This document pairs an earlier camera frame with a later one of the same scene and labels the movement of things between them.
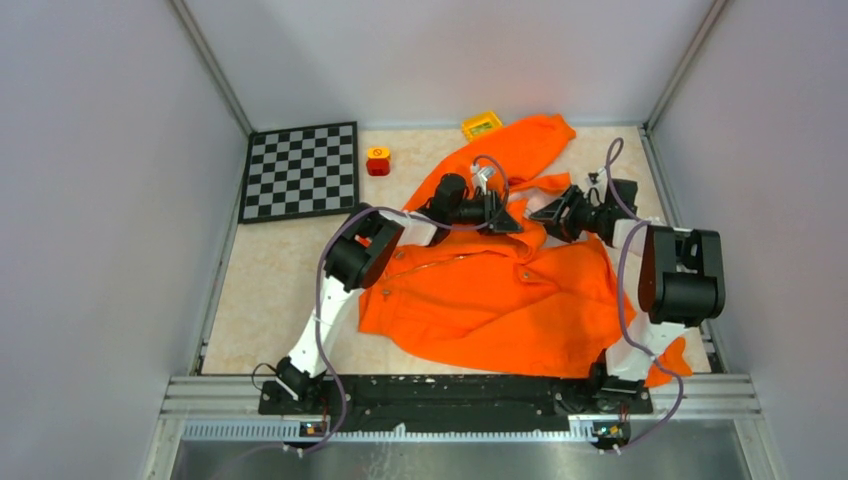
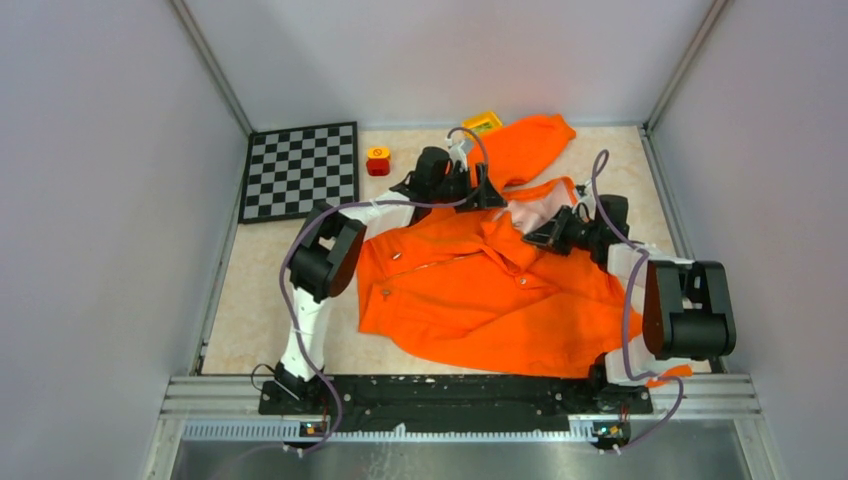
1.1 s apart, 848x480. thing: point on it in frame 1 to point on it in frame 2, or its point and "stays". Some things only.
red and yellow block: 378,161 stays
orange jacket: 475,283 stays
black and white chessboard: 300,172 stays
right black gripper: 552,216 to 552,232
